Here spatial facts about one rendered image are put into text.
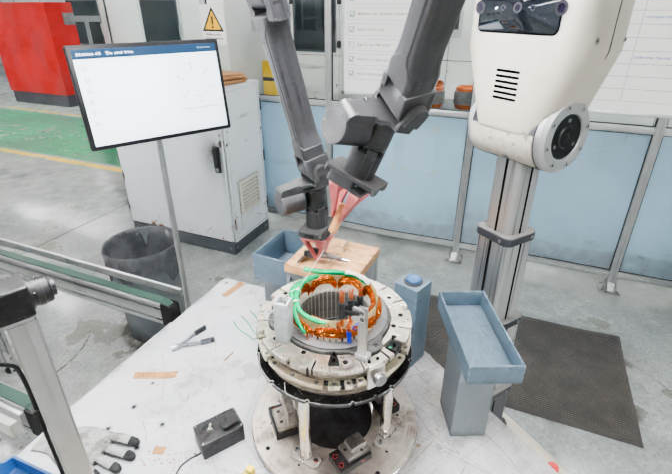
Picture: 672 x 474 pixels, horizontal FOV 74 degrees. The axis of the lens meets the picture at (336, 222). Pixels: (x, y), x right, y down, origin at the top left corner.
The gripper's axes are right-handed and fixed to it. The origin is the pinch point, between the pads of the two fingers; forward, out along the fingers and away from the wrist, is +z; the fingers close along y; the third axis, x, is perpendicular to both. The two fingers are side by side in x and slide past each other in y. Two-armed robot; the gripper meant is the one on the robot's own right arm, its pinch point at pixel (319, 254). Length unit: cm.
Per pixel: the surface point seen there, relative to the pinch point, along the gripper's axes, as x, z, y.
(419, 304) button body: 26.7, 10.8, -2.7
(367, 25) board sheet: -61, -42, -198
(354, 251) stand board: 6.4, 2.5, -8.6
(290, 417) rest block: 7.5, 21.9, 32.5
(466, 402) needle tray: 42.5, 20.4, 15.1
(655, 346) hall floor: 124, 118, -149
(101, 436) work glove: -32, 26, 51
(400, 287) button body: 21.5, 6.9, -2.8
